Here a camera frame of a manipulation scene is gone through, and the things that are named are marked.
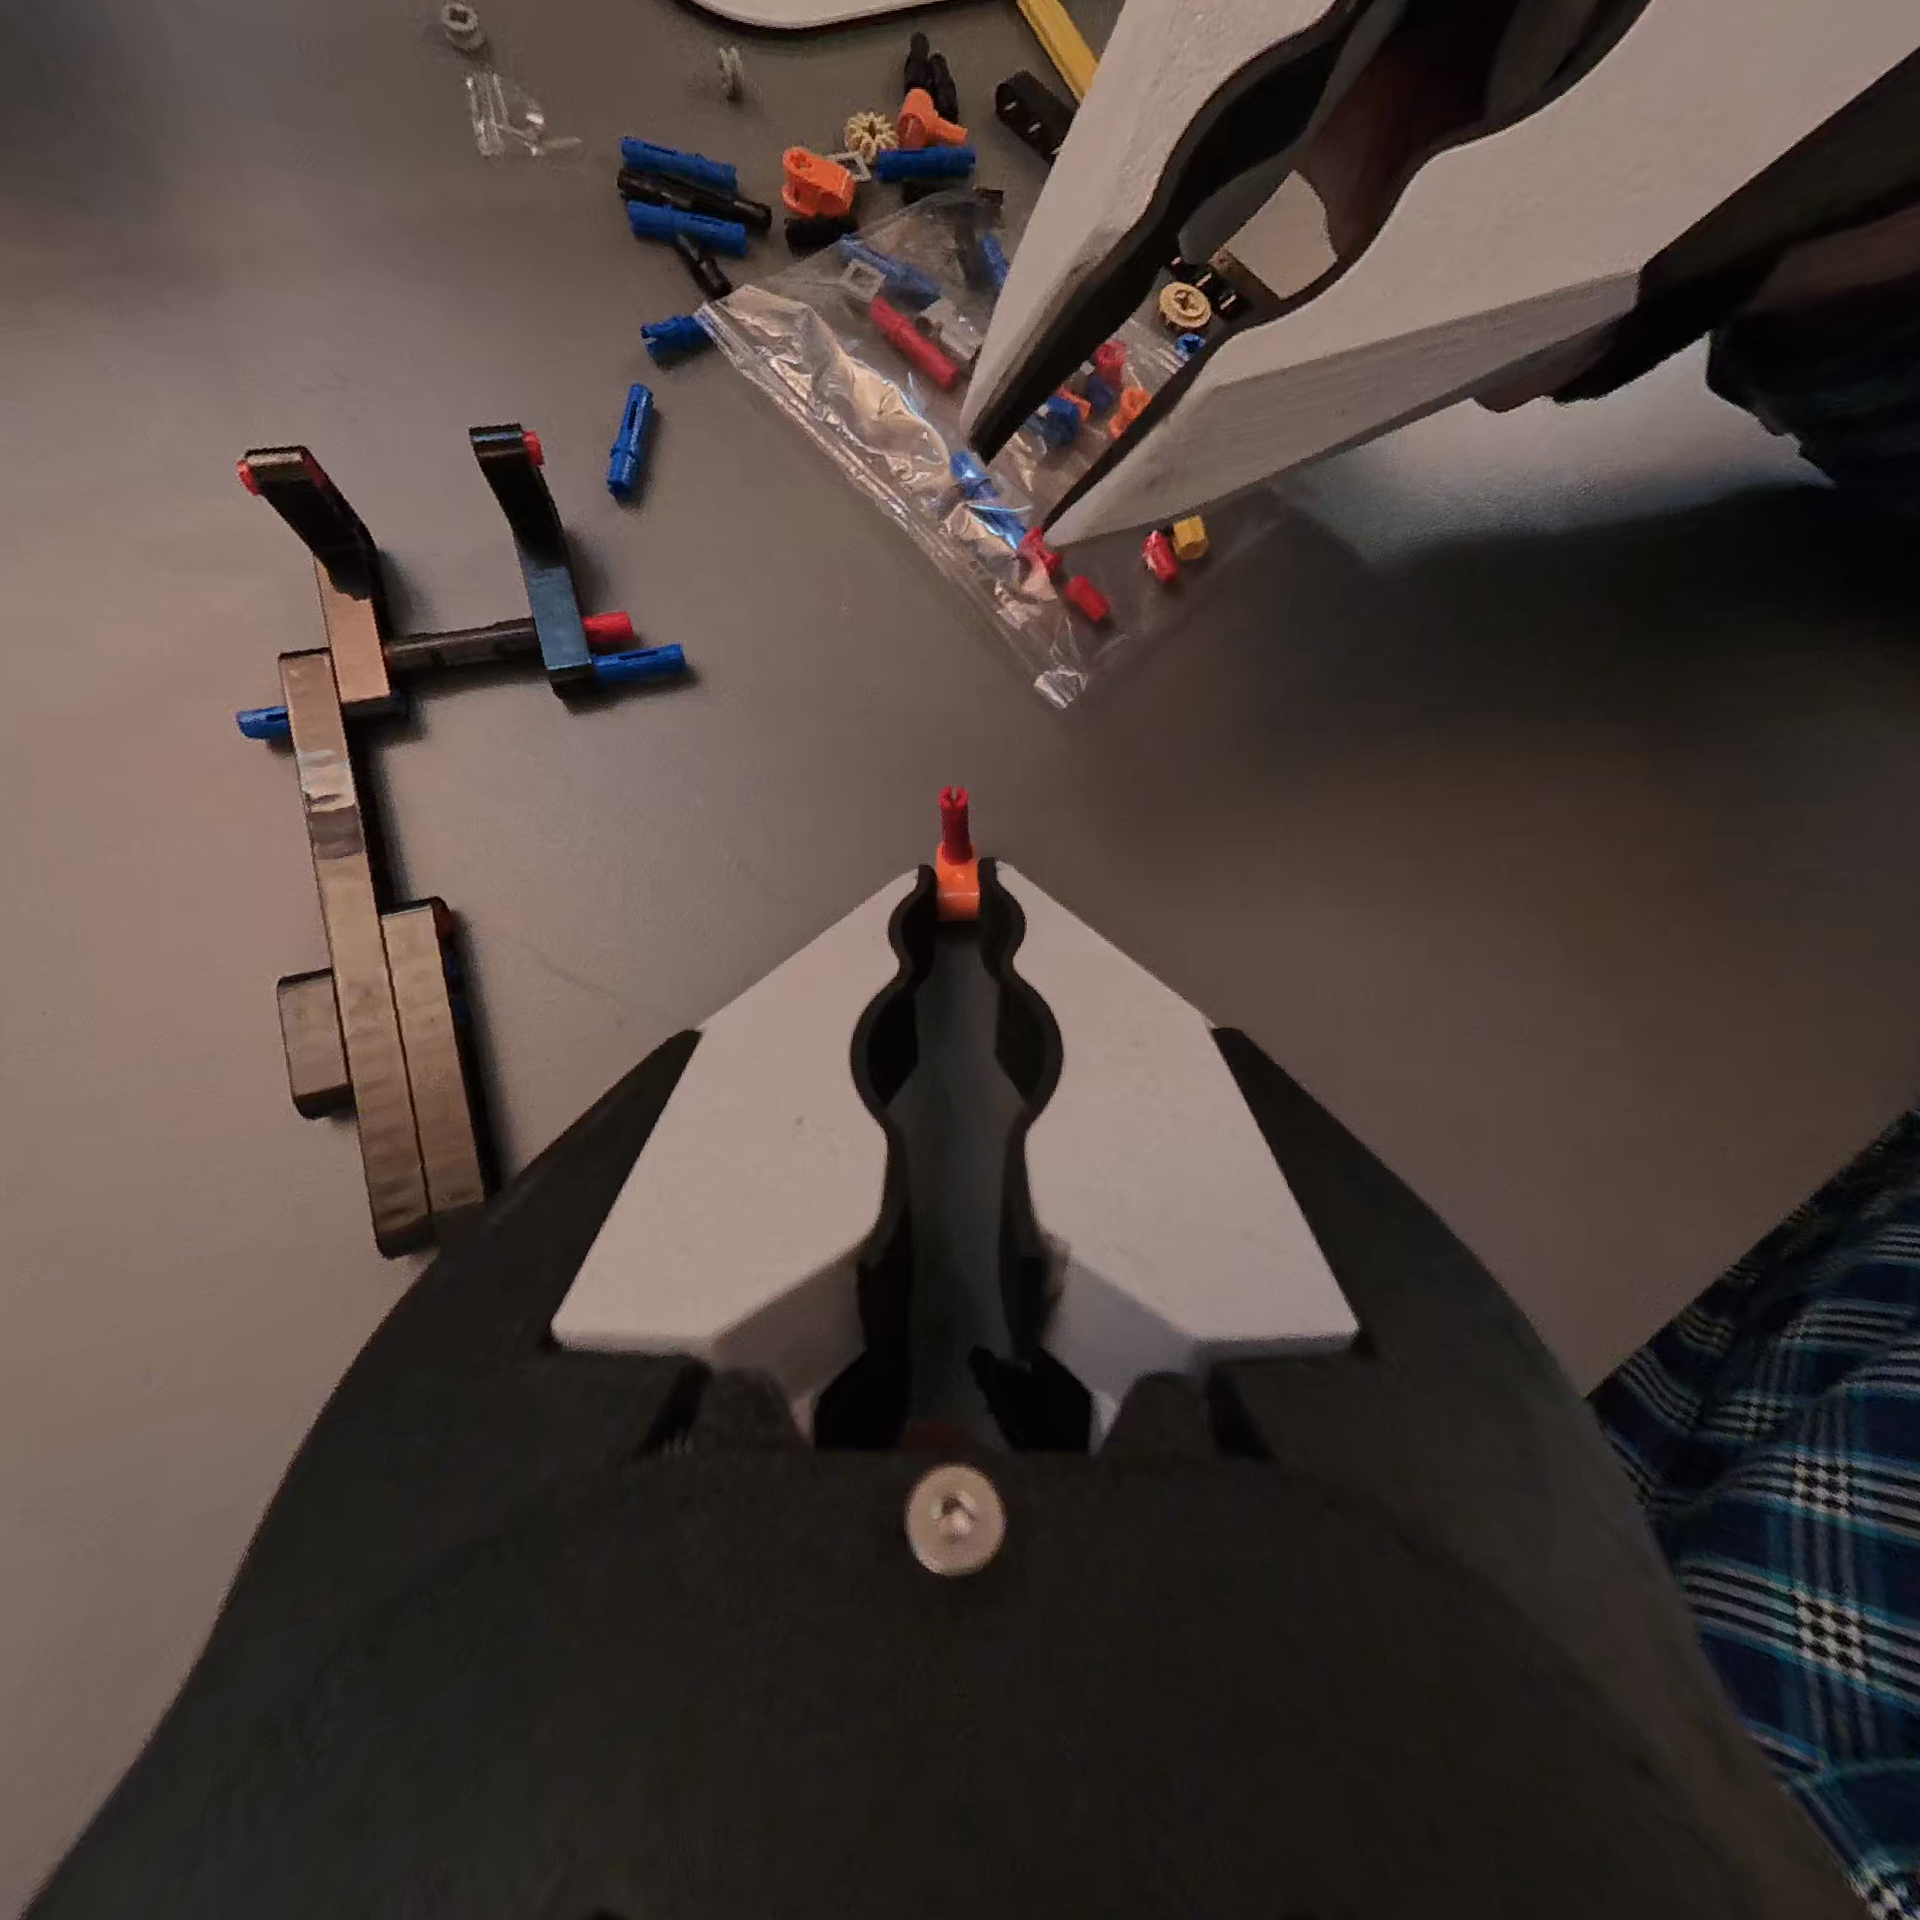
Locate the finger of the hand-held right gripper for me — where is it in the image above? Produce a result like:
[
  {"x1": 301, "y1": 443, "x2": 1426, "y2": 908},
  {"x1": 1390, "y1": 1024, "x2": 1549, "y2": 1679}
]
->
[
  {"x1": 960, "y1": 0, "x2": 1352, "y2": 464},
  {"x1": 1042, "y1": 0, "x2": 1920, "y2": 549}
]

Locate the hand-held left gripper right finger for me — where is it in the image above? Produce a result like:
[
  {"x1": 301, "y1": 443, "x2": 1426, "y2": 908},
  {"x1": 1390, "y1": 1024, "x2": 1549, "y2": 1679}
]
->
[{"x1": 975, "y1": 857, "x2": 1364, "y2": 1448}]

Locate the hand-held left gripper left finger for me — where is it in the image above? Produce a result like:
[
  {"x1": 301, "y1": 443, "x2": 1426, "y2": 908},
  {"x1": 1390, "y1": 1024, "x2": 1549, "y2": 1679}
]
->
[{"x1": 550, "y1": 862, "x2": 940, "y2": 1448}]

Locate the clear bag of brick parts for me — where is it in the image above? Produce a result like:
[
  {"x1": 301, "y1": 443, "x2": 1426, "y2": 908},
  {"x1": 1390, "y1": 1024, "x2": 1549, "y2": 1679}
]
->
[{"x1": 701, "y1": 195, "x2": 1291, "y2": 707}]

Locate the orange connector with red pin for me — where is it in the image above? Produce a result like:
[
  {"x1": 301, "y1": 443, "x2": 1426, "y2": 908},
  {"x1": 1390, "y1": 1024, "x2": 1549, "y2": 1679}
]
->
[{"x1": 930, "y1": 784, "x2": 984, "y2": 923}]

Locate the black brick beam assembly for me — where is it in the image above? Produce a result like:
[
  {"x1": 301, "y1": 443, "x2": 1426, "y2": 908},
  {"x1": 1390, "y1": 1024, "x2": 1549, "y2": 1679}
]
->
[{"x1": 230, "y1": 423, "x2": 692, "y2": 1261}]

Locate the grey desk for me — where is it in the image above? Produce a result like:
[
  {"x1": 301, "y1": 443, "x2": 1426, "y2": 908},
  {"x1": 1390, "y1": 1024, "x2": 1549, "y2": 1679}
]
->
[{"x1": 0, "y1": 0, "x2": 1920, "y2": 1920}]

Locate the long yellow brick stick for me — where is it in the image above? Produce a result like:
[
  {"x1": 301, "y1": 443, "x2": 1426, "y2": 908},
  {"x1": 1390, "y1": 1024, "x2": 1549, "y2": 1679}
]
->
[{"x1": 1018, "y1": 0, "x2": 1101, "y2": 97}]

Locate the group of loose black pins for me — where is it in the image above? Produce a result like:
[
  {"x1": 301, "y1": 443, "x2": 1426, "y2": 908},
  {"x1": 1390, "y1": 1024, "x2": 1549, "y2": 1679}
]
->
[{"x1": 618, "y1": 31, "x2": 962, "y2": 300}]

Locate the clear plastic scrap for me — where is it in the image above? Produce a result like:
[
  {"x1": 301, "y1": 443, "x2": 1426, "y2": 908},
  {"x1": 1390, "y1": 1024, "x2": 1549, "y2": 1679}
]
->
[{"x1": 463, "y1": 71, "x2": 578, "y2": 156}]

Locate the person's plaid shirt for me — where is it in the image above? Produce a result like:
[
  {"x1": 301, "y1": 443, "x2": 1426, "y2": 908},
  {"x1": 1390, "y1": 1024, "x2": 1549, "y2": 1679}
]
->
[{"x1": 1591, "y1": 1110, "x2": 1920, "y2": 1920}]

